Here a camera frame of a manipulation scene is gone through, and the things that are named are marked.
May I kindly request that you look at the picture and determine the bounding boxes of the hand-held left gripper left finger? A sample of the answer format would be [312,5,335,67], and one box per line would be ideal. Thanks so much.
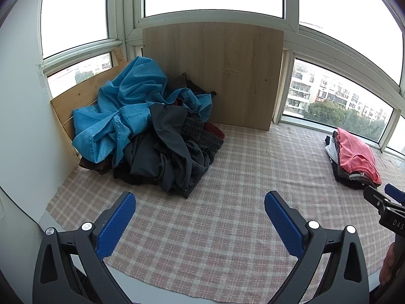
[33,192,136,304]

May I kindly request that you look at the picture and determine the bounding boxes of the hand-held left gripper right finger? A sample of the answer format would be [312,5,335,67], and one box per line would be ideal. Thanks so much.
[264,191,371,304]

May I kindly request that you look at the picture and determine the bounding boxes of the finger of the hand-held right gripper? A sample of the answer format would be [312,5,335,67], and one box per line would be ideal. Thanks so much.
[384,184,405,205]
[363,185,397,217]

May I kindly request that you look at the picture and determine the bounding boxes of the blue pinstriped work coat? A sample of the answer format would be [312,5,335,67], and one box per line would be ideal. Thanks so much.
[72,56,213,167]

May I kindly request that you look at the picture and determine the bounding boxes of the person's right hand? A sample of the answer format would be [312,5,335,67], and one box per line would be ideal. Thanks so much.
[379,244,396,287]

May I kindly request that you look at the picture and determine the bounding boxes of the folded dark garment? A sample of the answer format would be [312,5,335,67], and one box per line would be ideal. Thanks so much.
[324,136,382,191]

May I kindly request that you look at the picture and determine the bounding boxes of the folded white garment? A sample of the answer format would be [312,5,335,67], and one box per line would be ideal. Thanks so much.
[326,139,340,165]

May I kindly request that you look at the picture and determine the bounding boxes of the black garment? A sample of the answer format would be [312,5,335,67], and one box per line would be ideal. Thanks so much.
[112,133,165,187]

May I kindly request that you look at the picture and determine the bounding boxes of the pink plaid cloth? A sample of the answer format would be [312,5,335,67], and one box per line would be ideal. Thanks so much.
[46,123,405,292]

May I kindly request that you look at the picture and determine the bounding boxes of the dark brown cloth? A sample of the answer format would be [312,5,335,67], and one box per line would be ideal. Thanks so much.
[79,157,113,175]

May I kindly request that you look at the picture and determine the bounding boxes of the green trees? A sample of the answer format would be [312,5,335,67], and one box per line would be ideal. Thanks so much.
[304,100,394,142]

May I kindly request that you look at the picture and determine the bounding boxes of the dark grey garment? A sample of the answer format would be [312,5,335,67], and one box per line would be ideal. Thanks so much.
[123,103,216,199]

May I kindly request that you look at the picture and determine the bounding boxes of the apartment buildings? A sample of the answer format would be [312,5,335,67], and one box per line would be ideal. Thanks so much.
[47,52,394,124]

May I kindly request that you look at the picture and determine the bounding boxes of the red garment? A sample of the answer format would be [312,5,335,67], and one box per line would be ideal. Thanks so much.
[202,122,226,140]

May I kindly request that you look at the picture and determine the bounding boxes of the dark woven knit garment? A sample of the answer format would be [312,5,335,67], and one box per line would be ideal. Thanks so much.
[182,116,225,162]

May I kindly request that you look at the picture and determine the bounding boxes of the plywood board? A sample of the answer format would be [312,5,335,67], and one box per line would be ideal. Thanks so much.
[51,48,129,159]

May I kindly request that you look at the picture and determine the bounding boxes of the light laminate wooden board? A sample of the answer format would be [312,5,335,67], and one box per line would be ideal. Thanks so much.
[142,22,284,132]

